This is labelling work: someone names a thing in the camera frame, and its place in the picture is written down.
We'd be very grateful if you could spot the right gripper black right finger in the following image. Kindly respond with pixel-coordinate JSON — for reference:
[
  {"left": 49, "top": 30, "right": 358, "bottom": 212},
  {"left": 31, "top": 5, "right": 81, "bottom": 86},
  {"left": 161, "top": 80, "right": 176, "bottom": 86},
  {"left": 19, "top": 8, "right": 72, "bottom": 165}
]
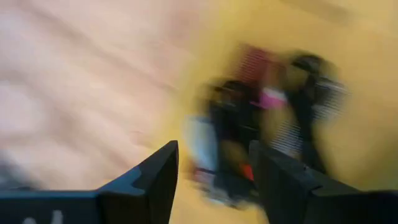
[{"left": 248, "top": 140, "right": 398, "bottom": 224}]

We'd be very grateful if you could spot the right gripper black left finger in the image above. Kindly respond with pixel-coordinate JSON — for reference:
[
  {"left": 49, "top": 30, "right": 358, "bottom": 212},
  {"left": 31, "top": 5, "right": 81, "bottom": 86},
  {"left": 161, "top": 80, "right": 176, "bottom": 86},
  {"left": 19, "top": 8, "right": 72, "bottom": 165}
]
[{"left": 0, "top": 139, "right": 180, "bottom": 224}]

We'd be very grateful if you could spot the grey braided cable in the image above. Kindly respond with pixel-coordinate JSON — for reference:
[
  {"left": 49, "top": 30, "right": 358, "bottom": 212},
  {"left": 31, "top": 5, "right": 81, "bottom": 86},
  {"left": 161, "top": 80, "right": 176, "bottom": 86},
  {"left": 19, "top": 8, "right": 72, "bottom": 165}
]
[{"left": 269, "top": 79, "right": 348, "bottom": 158}]

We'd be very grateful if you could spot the long black cable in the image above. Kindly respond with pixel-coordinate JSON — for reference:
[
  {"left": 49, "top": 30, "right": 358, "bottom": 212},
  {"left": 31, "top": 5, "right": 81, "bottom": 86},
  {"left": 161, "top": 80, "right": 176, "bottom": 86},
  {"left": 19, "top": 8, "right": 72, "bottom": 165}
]
[{"left": 287, "top": 53, "right": 332, "bottom": 175}]

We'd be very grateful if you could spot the black cable with orange tie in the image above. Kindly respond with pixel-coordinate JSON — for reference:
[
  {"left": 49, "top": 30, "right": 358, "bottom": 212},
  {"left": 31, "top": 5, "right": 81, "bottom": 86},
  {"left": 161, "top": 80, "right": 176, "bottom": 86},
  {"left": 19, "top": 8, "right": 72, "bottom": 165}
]
[{"left": 206, "top": 79, "right": 261, "bottom": 203}]

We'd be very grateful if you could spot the yellow translucent plastic bin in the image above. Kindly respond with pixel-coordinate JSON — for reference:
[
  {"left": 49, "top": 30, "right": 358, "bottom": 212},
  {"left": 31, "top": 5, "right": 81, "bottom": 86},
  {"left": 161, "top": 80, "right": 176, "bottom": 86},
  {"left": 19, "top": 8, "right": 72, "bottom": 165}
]
[{"left": 167, "top": 0, "right": 398, "bottom": 224}]

